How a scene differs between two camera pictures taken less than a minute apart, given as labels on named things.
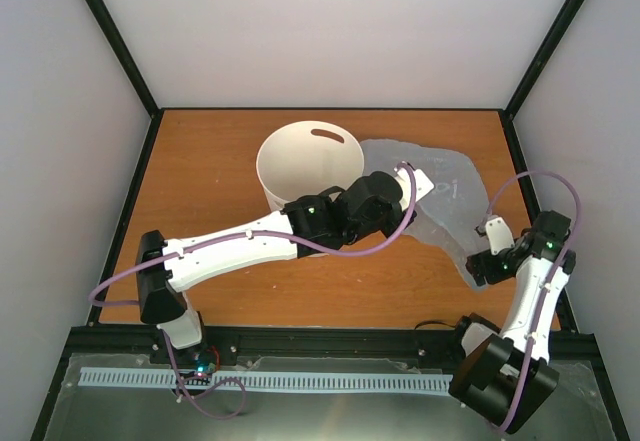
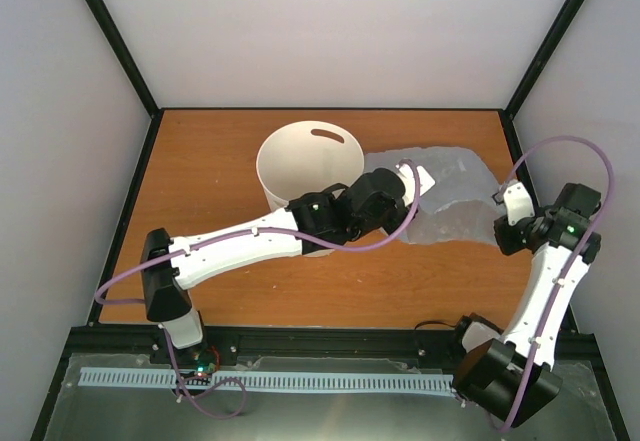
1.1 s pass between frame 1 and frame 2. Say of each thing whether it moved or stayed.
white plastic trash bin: stayed
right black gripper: moved
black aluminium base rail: stayed
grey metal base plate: stayed
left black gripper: stayed
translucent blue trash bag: moved
